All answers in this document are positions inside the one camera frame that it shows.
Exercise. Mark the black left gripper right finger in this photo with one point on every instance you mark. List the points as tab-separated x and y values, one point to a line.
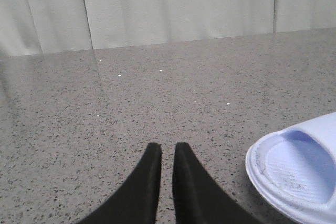
197	197

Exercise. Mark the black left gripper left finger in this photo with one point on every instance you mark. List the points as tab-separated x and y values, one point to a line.
136	200

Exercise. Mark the light blue slipper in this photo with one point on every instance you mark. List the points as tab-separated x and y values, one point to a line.
294	170

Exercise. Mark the white curtain backdrop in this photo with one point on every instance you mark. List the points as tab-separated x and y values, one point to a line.
48	26

